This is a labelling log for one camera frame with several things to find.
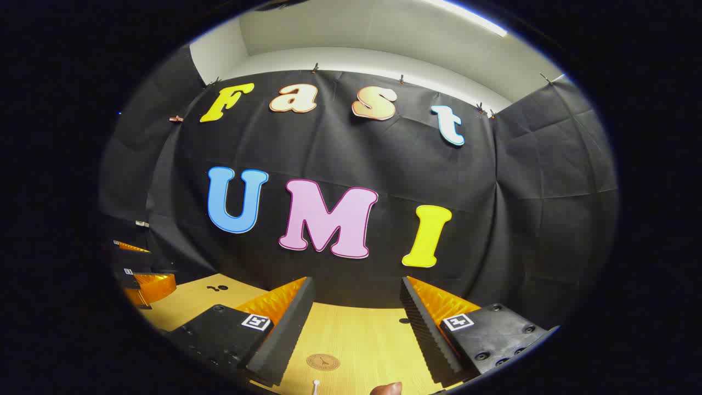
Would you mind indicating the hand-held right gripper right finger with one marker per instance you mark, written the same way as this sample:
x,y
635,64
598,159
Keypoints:
x,y
425,334

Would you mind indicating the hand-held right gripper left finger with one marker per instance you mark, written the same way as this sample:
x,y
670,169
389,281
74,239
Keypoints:
x,y
290,329

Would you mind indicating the wooden desktop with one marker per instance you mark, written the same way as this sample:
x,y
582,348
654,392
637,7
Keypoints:
x,y
356,340

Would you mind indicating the round brown coaster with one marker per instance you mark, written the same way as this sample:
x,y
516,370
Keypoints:
x,y
323,362

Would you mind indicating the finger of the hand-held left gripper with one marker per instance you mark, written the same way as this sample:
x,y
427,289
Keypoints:
x,y
131,248
153,285

